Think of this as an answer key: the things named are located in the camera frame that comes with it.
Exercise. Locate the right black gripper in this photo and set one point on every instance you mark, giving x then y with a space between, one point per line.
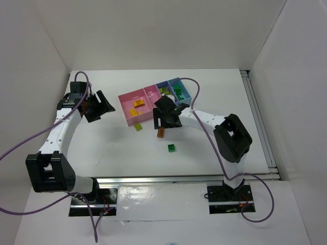
165 117

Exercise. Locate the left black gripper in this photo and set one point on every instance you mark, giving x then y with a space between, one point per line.
96 107

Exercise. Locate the brown lego brick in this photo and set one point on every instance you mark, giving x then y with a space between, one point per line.
161 132

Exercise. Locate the orange sloped lego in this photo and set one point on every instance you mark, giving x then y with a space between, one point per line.
138 103

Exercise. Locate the dark green long lego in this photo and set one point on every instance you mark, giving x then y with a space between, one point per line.
177 88

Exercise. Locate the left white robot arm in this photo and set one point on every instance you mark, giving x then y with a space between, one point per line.
49 169

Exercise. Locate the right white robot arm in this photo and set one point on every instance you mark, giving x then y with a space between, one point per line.
227 135

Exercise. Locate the small pink container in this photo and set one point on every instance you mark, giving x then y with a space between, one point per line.
153 94

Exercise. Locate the large pink container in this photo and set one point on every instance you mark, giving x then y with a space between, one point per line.
126 101

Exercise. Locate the lime lego by bin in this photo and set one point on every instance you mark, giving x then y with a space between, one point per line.
137 127

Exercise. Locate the purple blue container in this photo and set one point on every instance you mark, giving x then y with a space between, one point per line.
168 98

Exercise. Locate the light blue container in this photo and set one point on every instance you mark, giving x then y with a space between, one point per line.
184 92

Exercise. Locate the dark green square lego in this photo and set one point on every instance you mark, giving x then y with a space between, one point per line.
171 148

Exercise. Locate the aluminium rail front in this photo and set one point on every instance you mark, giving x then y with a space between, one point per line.
162 179

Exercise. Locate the aluminium rail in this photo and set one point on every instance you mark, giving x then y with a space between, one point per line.
162 179
273 170

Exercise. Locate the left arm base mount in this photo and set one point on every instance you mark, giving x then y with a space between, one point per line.
103 204

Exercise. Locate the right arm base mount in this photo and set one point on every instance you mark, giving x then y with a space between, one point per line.
221 202

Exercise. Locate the aluminium rail right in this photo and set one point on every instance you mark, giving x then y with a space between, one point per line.
273 170

